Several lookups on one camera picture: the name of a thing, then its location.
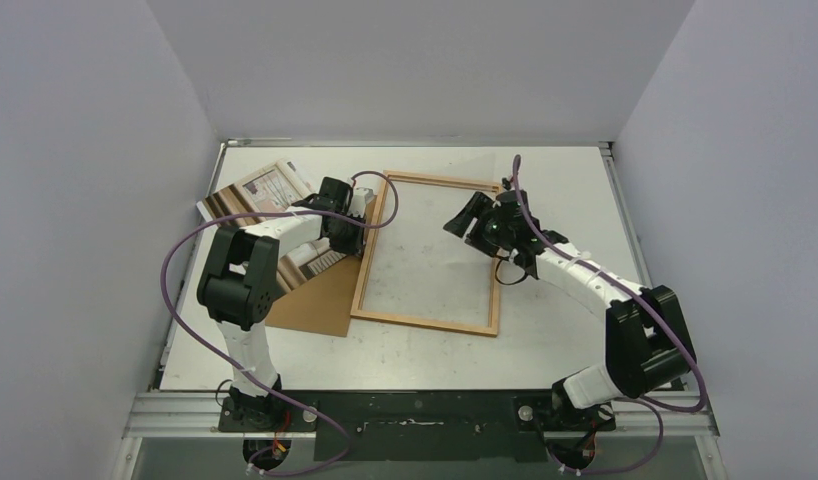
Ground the printed photo sheet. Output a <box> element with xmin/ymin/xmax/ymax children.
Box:
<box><xmin>196</xmin><ymin>156</ymin><xmax>364</xmax><ymax>294</ymax></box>

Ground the wooden picture frame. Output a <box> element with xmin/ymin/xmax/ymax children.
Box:
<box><xmin>351</xmin><ymin>171</ymin><xmax>502</xmax><ymax>337</ymax></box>

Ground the brown backing board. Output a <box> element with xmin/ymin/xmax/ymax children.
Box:
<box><xmin>247</xmin><ymin>207</ymin><xmax>361</xmax><ymax>337</ymax></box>

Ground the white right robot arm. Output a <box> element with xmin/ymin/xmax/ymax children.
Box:
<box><xmin>443</xmin><ymin>190</ymin><xmax>699</xmax><ymax>429</ymax></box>

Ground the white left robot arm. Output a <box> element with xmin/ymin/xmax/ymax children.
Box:
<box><xmin>197</xmin><ymin>177</ymin><xmax>373</xmax><ymax>431</ymax></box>

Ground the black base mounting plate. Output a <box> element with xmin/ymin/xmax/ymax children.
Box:
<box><xmin>217</xmin><ymin>390</ymin><xmax>616</xmax><ymax>463</ymax></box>

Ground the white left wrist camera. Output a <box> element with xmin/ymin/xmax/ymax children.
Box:
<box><xmin>348</xmin><ymin>187</ymin><xmax>376</xmax><ymax>218</ymax></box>

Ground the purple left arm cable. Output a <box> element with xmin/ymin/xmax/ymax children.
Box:
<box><xmin>160</xmin><ymin>170</ymin><xmax>402</xmax><ymax>478</ymax></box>

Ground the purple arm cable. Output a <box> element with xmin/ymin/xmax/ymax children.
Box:
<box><xmin>160</xmin><ymin>170</ymin><xmax>402</xmax><ymax>478</ymax></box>
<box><xmin>501</xmin><ymin>154</ymin><xmax>708</xmax><ymax>477</ymax></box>

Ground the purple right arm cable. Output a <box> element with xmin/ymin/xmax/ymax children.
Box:
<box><xmin>501</xmin><ymin>154</ymin><xmax>708</xmax><ymax>477</ymax></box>

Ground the aluminium front rail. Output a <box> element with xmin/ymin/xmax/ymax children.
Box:
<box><xmin>124</xmin><ymin>392</ymin><xmax>720</xmax><ymax>438</ymax></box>

